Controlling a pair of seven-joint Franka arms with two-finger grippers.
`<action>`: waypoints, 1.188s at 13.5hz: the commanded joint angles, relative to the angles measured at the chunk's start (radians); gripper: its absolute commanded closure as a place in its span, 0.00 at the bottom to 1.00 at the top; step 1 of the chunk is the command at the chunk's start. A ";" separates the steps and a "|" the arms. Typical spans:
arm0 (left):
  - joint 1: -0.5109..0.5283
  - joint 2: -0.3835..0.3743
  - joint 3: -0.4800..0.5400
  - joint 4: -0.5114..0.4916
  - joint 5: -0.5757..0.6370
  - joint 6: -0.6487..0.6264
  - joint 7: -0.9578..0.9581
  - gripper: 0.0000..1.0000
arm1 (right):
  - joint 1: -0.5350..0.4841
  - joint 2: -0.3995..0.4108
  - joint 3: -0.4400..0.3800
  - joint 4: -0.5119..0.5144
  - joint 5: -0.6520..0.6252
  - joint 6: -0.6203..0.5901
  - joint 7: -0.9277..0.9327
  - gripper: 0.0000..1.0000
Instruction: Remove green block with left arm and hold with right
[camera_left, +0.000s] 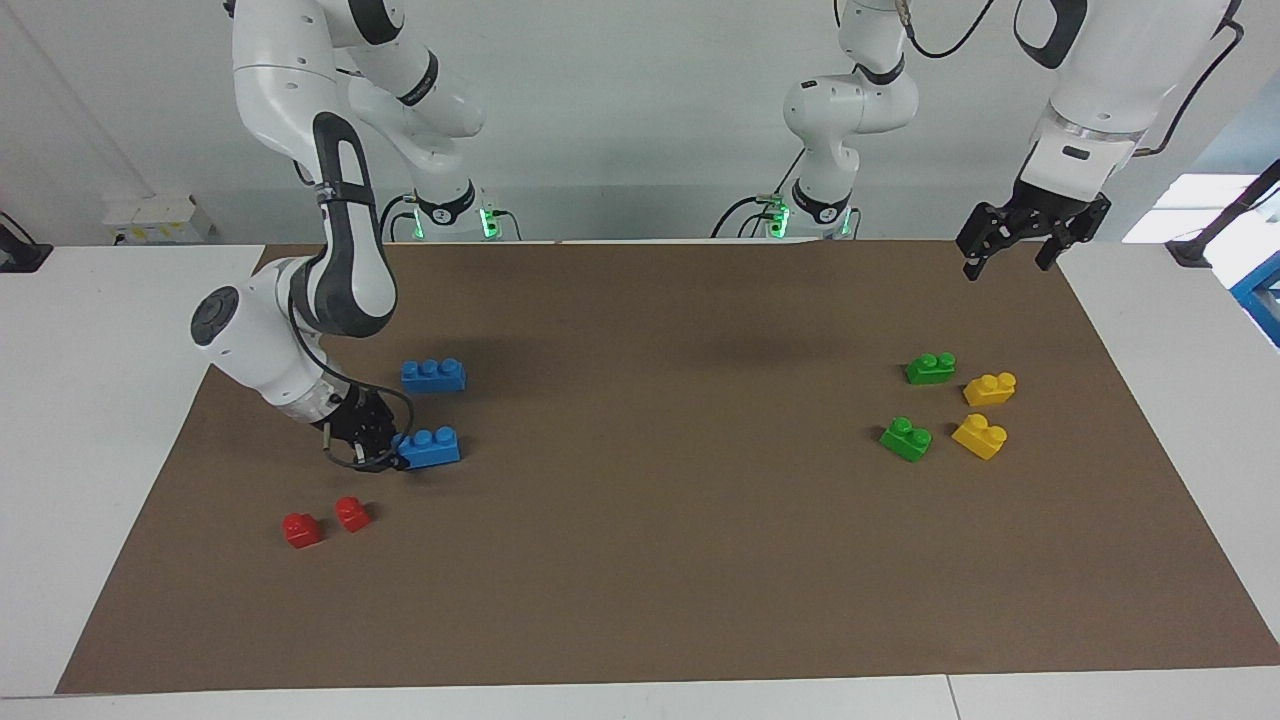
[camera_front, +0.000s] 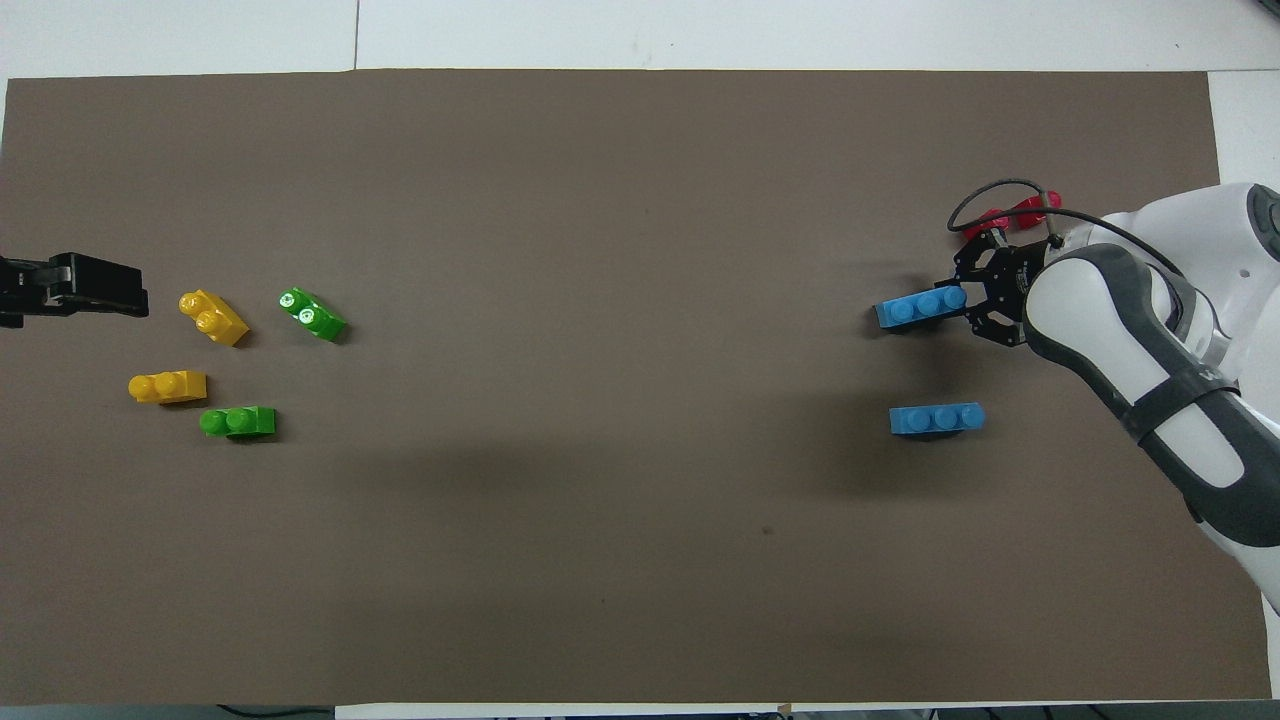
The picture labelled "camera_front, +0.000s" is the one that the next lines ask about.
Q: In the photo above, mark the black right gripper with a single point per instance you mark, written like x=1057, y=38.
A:
x=1010, y=285

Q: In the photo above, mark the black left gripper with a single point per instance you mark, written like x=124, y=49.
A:
x=20, y=290

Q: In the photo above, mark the blue three-stud toy block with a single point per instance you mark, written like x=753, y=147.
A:
x=920, y=307
x=935, y=420

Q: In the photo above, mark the green two-stud toy block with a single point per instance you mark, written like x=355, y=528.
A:
x=240, y=422
x=312, y=314

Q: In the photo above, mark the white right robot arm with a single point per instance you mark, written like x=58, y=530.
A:
x=1100, y=330

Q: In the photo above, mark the red one-stud toy block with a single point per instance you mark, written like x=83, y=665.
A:
x=1030, y=210
x=995, y=218

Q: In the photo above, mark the yellow two-stud toy block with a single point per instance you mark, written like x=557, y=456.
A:
x=215, y=320
x=170, y=386

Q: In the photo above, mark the brown table mat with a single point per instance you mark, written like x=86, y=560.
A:
x=600, y=200

